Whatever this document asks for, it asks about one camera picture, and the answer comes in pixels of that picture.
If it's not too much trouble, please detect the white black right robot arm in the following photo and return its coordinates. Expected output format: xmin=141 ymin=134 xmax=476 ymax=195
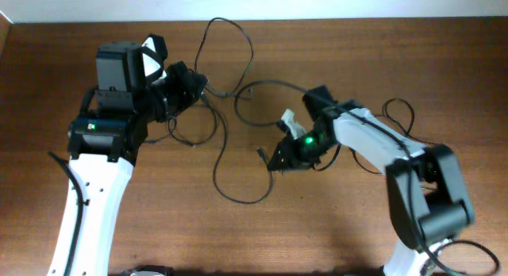
xmin=267 ymin=86 xmax=475 ymax=275

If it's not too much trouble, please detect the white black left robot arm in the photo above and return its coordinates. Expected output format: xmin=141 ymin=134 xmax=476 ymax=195
xmin=48 ymin=34 xmax=208 ymax=275

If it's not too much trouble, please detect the black separated USB cable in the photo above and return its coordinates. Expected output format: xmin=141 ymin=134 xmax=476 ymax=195
xmin=351 ymin=98 xmax=437 ymax=176

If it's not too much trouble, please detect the black USB cable bundle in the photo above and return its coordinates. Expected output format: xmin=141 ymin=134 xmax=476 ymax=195
xmin=144 ymin=17 xmax=275 ymax=205

